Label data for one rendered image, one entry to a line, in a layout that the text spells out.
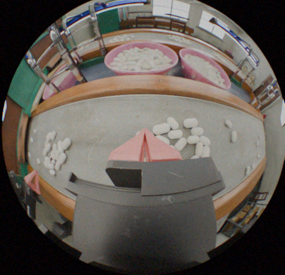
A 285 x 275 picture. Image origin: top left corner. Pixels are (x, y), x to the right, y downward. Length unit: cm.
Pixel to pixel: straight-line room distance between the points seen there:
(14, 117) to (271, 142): 532
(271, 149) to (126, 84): 461
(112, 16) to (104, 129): 277
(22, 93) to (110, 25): 250
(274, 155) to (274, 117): 133
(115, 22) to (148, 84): 266
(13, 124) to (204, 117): 95
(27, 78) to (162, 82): 85
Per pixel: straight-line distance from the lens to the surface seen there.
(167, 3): 519
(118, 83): 25
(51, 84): 42
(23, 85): 82
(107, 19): 288
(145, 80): 24
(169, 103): 24
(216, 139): 28
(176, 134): 19
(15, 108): 78
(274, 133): 454
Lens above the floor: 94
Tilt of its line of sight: 77 degrees down
